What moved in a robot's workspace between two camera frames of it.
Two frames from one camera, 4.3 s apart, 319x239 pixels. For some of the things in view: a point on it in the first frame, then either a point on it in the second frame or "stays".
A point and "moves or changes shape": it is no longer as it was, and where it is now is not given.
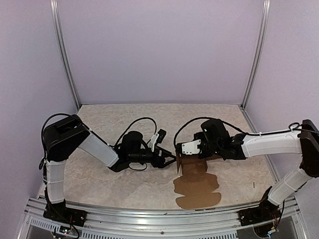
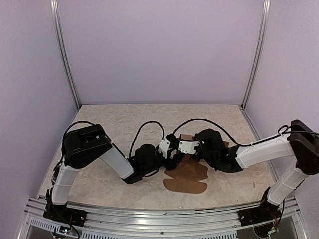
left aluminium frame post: x=55 y=12 stays
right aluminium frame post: x=260 y=54 stays
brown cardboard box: x=197 y=187 moves or changes shape
